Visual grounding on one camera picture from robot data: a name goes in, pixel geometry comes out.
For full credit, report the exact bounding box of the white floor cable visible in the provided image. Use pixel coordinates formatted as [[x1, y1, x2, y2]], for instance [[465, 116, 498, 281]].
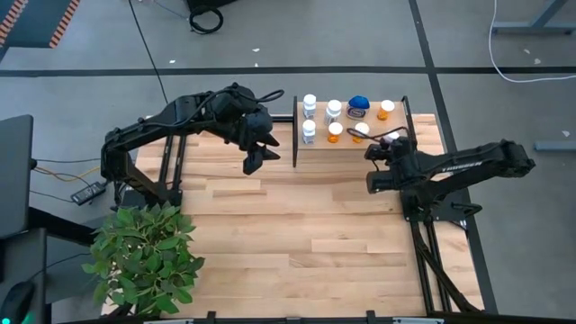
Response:
[[488, 0, 576, 85]]

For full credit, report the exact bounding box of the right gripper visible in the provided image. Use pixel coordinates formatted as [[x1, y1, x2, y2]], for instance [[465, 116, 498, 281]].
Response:
[[364, 136, 422, 195]]

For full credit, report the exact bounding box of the coiled black cable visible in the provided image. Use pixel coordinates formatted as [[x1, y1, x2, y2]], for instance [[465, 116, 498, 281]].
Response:
[[188, 4, 225, 35]]

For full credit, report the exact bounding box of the black table edge frame bar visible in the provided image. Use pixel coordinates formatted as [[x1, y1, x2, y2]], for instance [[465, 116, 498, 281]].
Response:
[[58, 309, 576, 324]]

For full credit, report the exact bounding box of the yellow floor cable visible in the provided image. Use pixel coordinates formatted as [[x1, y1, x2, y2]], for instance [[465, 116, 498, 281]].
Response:
[[34, 165, 104, 184]]

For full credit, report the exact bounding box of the black object on floor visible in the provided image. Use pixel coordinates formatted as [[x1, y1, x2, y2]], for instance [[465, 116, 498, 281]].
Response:
[[185, 0, 239, 10]]

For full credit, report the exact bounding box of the orange pill bottle white cap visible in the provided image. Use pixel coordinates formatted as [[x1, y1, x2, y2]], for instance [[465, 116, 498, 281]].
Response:
[[376, 99, 396, 122], [327, 121, 345, 145], [352, 121, 371, 145]]

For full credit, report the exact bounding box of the blue lidded jar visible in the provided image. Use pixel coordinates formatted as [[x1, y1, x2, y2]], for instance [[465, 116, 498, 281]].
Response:
[[345, 94, 372, 122]]

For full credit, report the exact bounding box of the long black floor cable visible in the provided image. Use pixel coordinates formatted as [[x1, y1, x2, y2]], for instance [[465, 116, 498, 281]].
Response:
[[128, 0, 170, 104]]

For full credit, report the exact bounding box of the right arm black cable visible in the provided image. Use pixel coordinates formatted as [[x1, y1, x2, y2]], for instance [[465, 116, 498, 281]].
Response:
[[346, 126, 411, 141]]

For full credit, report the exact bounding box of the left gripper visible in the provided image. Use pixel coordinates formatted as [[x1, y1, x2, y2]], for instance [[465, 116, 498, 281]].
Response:
[[211, 82, 282, 176]]

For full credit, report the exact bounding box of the black computer mouse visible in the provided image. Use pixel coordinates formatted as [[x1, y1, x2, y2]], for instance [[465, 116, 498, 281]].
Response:
[[0, 281, 36, 324]]

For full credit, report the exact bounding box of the dark flat monitor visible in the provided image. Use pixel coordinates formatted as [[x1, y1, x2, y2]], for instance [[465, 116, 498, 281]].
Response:
[[0, 114, 35, 239]]

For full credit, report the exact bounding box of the wooden shelf black metal frame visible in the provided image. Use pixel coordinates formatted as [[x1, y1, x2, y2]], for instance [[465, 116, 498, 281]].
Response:
[[292, 94, 415, 168]]

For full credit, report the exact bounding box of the black power adapter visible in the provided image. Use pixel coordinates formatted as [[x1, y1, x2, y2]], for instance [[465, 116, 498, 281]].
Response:
[[70, 181, 108, 207]]

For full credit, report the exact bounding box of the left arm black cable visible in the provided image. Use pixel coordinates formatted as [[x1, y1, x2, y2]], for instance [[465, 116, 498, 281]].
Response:
[[256, 88, 285, 104]]

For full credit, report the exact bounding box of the grey metal foot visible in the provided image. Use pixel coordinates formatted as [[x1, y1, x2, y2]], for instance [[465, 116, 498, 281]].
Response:
[[534, 140, 576, 152]]

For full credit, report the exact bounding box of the thin black floor cable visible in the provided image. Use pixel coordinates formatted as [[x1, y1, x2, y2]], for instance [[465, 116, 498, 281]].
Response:
[[31, 157, 104, 165]]

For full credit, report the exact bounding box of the dark mat with hazard stripes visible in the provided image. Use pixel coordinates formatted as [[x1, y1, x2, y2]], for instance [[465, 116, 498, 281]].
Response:
[[0, 0, 82, 50]]

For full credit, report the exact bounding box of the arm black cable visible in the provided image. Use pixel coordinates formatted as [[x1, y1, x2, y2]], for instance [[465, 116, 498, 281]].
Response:
[[256, 88, 285, 104], [346, 126, 411, 141]]

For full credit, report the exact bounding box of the green potted plant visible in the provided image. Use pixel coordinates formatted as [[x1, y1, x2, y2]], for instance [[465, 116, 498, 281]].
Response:
[[81, 202, 206, 317]]

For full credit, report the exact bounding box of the grey table leg frame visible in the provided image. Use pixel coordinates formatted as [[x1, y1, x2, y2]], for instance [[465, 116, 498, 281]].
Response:
[[490, 0, 576, 35]]

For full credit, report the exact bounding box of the dark side desk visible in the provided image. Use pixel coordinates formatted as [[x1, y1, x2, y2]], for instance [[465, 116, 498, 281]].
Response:
[[0, 227, 49, 324]]

